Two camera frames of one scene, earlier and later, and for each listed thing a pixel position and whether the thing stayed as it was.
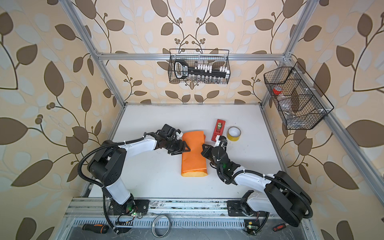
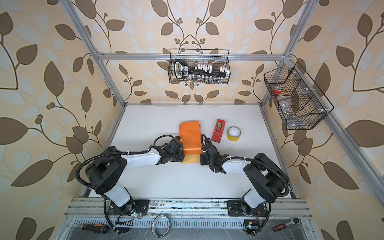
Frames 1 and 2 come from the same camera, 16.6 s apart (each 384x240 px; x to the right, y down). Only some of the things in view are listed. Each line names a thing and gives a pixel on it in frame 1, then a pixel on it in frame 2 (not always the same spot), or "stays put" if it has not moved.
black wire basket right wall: x=294 y=98 stays put
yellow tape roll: x=233 y=133 stays put
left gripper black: x=180 y=148 to x=182 y=156
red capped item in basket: x=277 y=90 stays put
